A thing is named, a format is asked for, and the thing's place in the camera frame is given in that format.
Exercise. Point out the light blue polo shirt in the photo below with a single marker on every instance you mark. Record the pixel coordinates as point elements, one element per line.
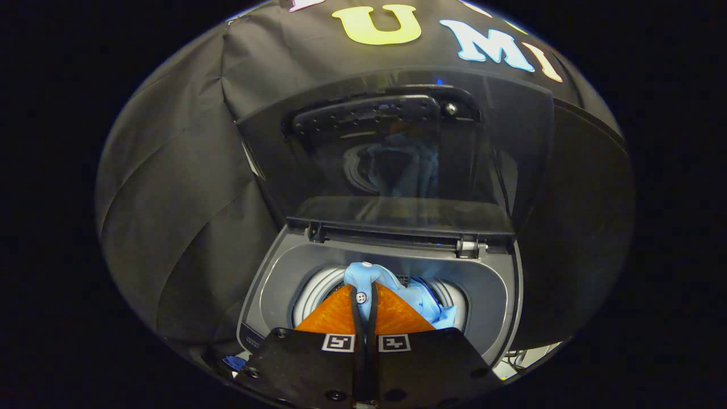
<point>420,301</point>

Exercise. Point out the small blue object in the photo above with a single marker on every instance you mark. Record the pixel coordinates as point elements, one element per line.
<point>233,362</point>

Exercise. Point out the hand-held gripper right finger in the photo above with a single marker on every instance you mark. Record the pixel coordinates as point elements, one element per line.
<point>431,369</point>

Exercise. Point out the dark washing machine lid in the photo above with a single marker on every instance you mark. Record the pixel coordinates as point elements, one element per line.
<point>318,170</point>

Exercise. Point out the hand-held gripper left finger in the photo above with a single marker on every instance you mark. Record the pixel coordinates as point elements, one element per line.
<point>306,369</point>

